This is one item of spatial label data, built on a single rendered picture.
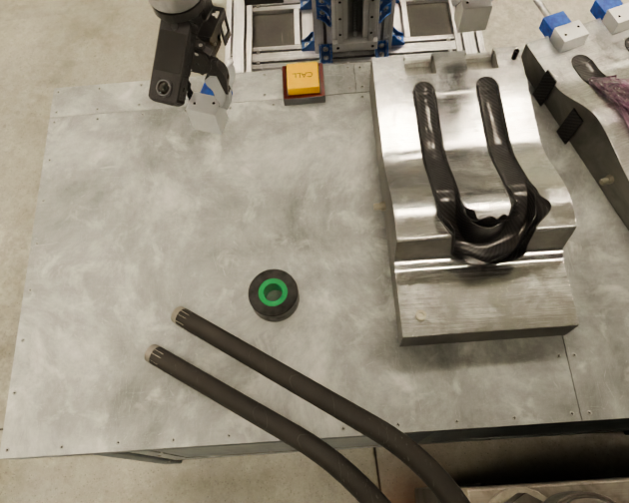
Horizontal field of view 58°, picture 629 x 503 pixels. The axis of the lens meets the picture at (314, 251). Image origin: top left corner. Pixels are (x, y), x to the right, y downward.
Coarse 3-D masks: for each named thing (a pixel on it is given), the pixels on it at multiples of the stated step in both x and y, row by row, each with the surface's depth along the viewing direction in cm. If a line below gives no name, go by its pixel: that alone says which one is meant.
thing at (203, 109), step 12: (228, 60) 96; (204, 84) 94; (192, 96) 91; (204, 96) 91; (192, 108) 90; (204, 108) 90; (216, 108) 90; (192, 120) 93; (204, 120) 92; (216, 120) 91; (216, 132) 94
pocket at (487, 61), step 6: (492, 48) 100; (486, 54) 102; (492, 54) 101; (468, 60) 102; (474, 60) 102; (480, 60) 102; (486, 60) 102; (492, 60) 102; (468, 66) 102; (474, 66) 102; (480, 66) 102; (486, 66) 102; (492, 66) 102
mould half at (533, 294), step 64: (384, 64) 100; (448, 64) 99; (512, 64) 99; (384, 128) 96; (448, 128) 95; (512, 128) 94; (384, 192) 94; (448, 256) 88; (448, 320) 85; (512, 320) 84; (576, 320) 84
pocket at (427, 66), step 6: (414, 60) 102; (420, 60) 102; (426, 60) 102; (432, 60) 101; (408, 66) 102; (414, 66) 103; (420, 66) 103; (426, 66) 103; (432, 66) 102; (408, 72) 103; (414, 72) 102; (420, 72) 102; (426, 72) 102; (432, 72) 102
